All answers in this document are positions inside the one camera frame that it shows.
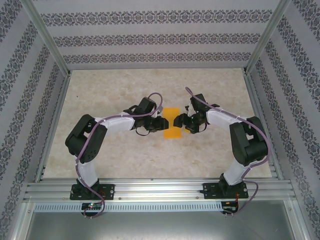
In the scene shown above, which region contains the orange paper sheet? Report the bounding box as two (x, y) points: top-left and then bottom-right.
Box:
(162, 106), (191, 140)

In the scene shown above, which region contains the black base plate left arm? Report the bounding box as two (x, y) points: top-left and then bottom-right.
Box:
(69, 183), (116, 201)

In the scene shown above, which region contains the black base plate right arm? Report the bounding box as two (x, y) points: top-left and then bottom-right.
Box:
(202, 182), (250, 200)

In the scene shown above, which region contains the grey metal sheet panel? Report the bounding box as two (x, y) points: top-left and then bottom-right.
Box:
(19, 201), (308, 240)

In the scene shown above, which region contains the circuit board with green light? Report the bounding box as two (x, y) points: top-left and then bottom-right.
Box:
(81, 202), (104, 211)

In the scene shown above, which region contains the aluminium mounting rail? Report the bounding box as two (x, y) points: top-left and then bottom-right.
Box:
(23, 177), (297, 202)

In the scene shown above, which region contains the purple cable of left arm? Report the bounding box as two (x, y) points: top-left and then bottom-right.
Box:
(74, 92), (165, 221)

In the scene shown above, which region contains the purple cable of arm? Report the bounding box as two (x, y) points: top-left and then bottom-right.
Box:
(184, 86), (272, 218)
(74, 92), (165, 221)

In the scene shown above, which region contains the aluminium side rail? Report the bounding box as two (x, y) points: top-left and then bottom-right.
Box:
(242, 71), (285, 181)
(33, 71), (73, 183)

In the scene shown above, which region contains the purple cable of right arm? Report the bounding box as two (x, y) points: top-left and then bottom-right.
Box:
(184, 86), (272, 218)

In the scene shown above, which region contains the slotted grey cable duct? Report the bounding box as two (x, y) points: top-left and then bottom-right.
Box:
(33, 201), (223, 212)

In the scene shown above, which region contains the aluminium frame post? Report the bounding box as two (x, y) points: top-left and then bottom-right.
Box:
(21, 0), (72, 76)
(242, 0), (293, 76)

